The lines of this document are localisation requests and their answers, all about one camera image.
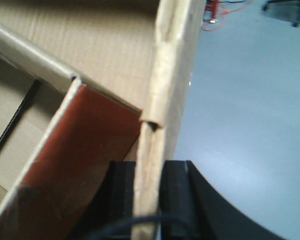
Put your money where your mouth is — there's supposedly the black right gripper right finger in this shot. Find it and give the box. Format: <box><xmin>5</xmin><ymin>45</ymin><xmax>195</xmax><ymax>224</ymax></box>
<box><xmin>159</xmin><ymin>160</ymin><xmax>280</xmax><ymax>240</ymax></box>

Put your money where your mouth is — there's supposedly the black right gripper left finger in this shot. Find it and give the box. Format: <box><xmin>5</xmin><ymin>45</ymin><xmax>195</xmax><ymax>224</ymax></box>
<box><xmin>69</xmin><ymin>161</ymin><xmax>136</xmax><ymax>240</ymax></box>

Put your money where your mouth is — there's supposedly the cardboard box with red print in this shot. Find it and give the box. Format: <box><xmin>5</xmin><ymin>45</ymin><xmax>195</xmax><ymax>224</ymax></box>
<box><xmin>0</xmin><ymin>23</ymin><xmax>140</xmax><ymax>240</ymax></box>

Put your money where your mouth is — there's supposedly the large plain cardboard box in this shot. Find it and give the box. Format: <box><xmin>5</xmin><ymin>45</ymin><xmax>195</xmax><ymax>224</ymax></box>
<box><xmin>0</xmin><ymin>0</ymin><xmax>207</xmax><ymax>240</ymax></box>

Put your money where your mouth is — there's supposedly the black office chair base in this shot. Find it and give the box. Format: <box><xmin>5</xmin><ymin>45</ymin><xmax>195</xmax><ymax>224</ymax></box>
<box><xmin>260</xmin><ymin>0</ymin><xmax>300</xmax><ymax>28</ymax></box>

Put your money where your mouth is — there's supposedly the orange cable on floor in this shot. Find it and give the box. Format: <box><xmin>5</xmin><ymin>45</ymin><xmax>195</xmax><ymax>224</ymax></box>
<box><xmin>202</xmin><ymin>0</ymin><xmax>256</xmax><ymax>32</ymax></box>

